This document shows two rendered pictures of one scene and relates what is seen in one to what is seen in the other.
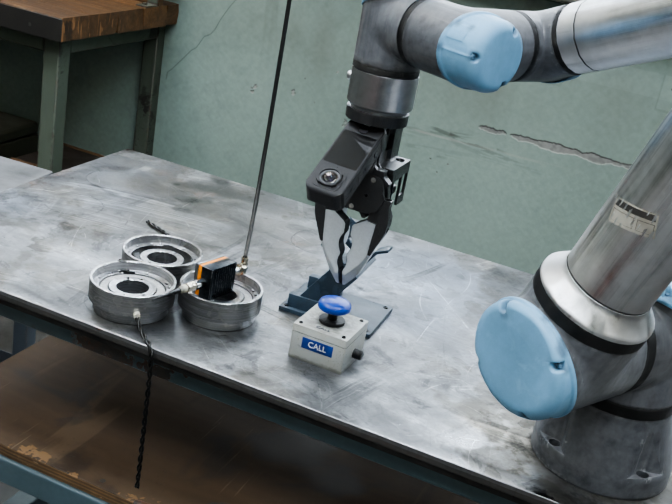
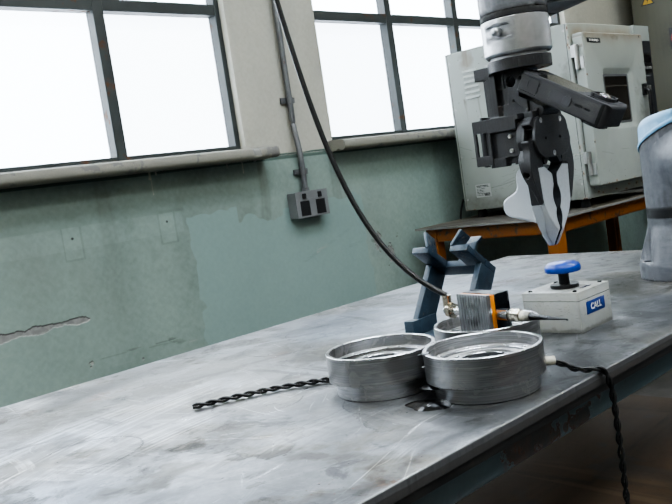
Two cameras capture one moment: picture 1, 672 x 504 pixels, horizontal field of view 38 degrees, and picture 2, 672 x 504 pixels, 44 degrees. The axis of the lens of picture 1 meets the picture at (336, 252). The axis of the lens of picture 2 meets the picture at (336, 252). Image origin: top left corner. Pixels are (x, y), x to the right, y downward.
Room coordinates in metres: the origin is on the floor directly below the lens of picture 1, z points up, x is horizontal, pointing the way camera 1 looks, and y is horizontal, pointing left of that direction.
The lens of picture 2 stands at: (0.88, 0.93, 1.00)
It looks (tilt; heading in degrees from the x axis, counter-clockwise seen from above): 5 degrees down; 297
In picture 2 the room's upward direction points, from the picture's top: 9 degrees counter-clockwise
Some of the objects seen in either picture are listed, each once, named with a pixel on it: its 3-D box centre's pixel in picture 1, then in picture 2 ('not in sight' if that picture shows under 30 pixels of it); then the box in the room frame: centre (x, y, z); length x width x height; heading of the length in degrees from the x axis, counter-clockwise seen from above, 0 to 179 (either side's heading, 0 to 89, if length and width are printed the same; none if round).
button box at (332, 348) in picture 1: (332, 338); (569, 303); (1.07, -0.02, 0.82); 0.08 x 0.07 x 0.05; 71
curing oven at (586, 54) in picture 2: not in sight; (563, 121); (1.49, -2.42, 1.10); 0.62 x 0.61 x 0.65; 71
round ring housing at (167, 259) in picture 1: (161, 263); (383, 366); (1.20, 0.23, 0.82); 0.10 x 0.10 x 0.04
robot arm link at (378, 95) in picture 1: (379, 90); (515, 40); (1.09, -0.01, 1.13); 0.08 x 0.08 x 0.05
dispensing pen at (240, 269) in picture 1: (203, 283); (503, 313); (1.10, 0.15, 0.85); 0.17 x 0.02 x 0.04; 148
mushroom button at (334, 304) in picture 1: (332, 317); (564, 282); (1.07, -0.01, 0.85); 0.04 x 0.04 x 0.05
